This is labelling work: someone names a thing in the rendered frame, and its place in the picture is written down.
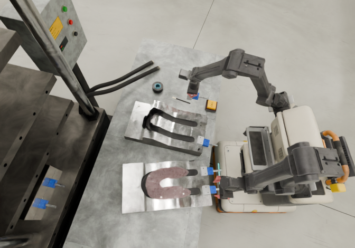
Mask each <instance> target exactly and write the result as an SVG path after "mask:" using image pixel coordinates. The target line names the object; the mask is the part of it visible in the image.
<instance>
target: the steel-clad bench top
mask: <svg viewBox="0 0 355 248"><path fill-rule="evenodd" d="M224 58H225V56H223V55H218V54H213V53H209V52H205V51H200V50H196V49H191V48H188V47H183V46H179V45H174V44H170V43H165V42H161V41H157V40H152V39H147V38H143V39H142V42H141V44H140V46H139V49H138V52H137V54H136V57H135V60H134V63H133V65H132V68H131V70H130V72H131V71H133V70H134V69H137V68H138V67H140V66H142V65H143V64H145V63H147V62H149V61H151V60H153V61H154V63H153V64H152V65H150V66H148V67H146V68H145V69H143V70H141V71H139V72H138V73H136V74H134V75H132V76H131V77H129V78H127V80H129V79H131V78H134V77H136V76H138V75H140V74H142V73H144V72H146V71H148V70H150V69H152V68H154V67H156V66H160V67H161V68H160V69H159V70H157V71H155V72H153V73H151V74H149V75H147V76H145V77H143V78H141V79H139V80H137V81H135V82H133V83H131V84H129V85H127V86H125V87H124V89H123V91H122V94H121V96H120V99H119V101H118V104H117V107H116V110H115V112H114V115H113V117H112V120H111V122H110V125H109V128H108V130H107V133H106V135H105V138H104V141H103V143H102V146H101V149H100V151H99V154H98V157H97V159H96V162H95V164H94V167H93V169H92V172H91V175H90V177H89V180H88V182H87V185H86V188H85V191H84V193H83V196H82V198H81V201H80V203H79V206H78V209H77V211H76V214H75V216H74V219H73V221H72V224H71V227H70V229H69V232H68V235H67V238H66V240H65V243H64V245H63V248H197V245H198V238H199V231H200V224H201V216H202V210H203V206H200V207H189V208H178V209H167V210H161V211H150V212H139V213H128V214H122V196H123V164H131V163H145V164H152V163H157V162H156V161H158V162H159V163H161V162H166V161H190V160H194V161H201V160H206V163H207V167H209V162H210V156H211V148H212V145H209V147H203V151H202V154H201V155H200V156H195V155H190V154H186V153H183V152H179V151H174V150H170V149H165V148H161V147H157V146H152V145H148V144H143V143H140V142H136V141H131V140H127V139H125V137H124V134H125V131H126V128H127V125H128V123H129V120H130V117H131V114H132V111H133V108H134V105H135V102H136V101H138V102H142V103H147V104H153V102H154V100H156V101H160V102H164V103H166V104H168V105H170V106H172V107H174V108H176V109H179V110H184V111H188V112H194V113H199V114H202V115H207V116H208V122H207V126H206V132H205V139H209V140H210V142H209V143H212V141H213V134H214V127H215V123H216V116H217V110H216V112H212V111H207V110H205V104H206V101H207V100H212V101H216V102H219V94H220V87H221V80H222V75H218V76H215V77H210V78H206V79H204V80H202V81H201V82H200V85H199V90H198V93H199V96H202V97H207V99H203V98H198V100H195V99H192V100H188V99H186V98H187V90H188V85H189V81H190V80H188V81H187V80H183V79H180V78H179V73H180V70H181V69H184V70H187V71H188V70H191V71H192V69H193V67H202V66H205V65H208V64H211V63H214V62H217V61H220V60H222V59H224ZM157 81H158V82H161V83H162V84H163V91H162V92H161V93H155V92H154V91H153V90H152V85H153V83H154V82H157ZM172 97H175V98H178V99H181V100H184V101H187V102H189V103H190V104H188V103H186V102H183V101H180V100H177V99H174V98H172ZM217 108H218V103H217Z"/></svg>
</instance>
